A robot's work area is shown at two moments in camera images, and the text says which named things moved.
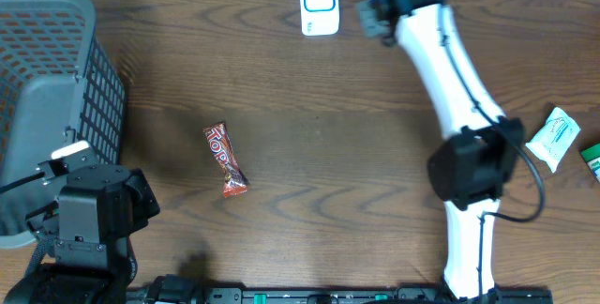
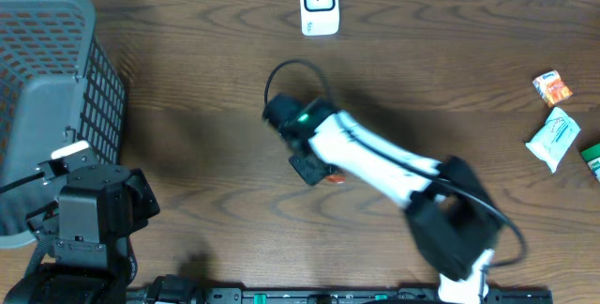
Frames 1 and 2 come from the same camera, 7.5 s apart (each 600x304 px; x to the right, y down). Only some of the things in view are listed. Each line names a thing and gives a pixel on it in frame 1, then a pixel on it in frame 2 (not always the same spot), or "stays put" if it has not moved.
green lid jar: x=592 y=157 stays put
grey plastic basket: x=59 y=85 stays put
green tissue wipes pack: x=554 y=139 stays put
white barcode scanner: x=319 y=3 stays put
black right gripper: x=379 y=22 → x=308 y=174
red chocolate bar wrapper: x=218 y=138 → x=336 y=179
